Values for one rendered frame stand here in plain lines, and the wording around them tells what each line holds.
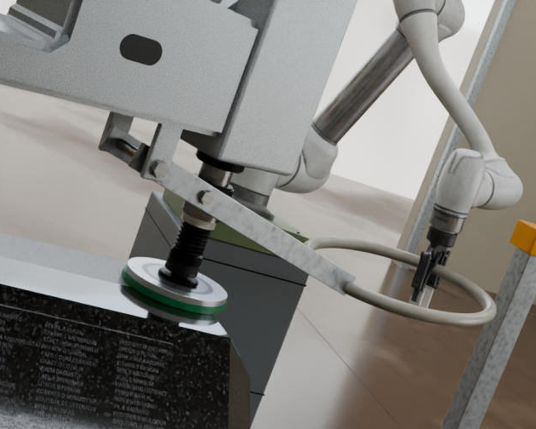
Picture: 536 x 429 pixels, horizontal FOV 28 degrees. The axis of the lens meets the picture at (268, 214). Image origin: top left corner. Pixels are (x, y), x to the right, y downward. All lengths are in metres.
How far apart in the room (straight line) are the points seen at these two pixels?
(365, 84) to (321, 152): 0.23
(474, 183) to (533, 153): 5.37
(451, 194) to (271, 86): 0.87
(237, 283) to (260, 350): 0.22
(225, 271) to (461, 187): 0.67
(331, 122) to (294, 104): 1.09
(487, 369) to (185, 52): 1.85
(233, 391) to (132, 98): 0.57
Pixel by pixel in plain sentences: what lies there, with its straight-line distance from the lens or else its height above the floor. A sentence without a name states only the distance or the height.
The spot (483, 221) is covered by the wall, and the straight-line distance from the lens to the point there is 8.04.
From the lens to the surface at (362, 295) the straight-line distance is 2.37.
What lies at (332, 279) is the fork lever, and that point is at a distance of 2.34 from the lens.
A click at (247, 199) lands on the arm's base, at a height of 0.90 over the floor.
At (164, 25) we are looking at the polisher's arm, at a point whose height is 1.33.
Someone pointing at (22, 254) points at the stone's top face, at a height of 0.83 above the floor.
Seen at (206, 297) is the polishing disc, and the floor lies 0.85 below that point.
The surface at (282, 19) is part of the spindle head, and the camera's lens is 1.95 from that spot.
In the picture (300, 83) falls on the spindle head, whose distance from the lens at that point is 2.02.
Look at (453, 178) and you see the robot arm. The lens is 2.71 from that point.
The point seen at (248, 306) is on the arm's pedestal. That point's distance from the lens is 2.94.
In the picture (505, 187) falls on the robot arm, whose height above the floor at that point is 1.20.
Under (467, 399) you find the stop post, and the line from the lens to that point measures 3.43.
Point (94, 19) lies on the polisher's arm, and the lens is 1.75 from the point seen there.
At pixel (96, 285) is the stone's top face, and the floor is 0.83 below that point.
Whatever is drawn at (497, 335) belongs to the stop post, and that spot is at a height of 0.73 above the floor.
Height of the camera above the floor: 1.42
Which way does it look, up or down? 10 degrees down
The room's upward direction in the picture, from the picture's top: 20 degrees clockwise
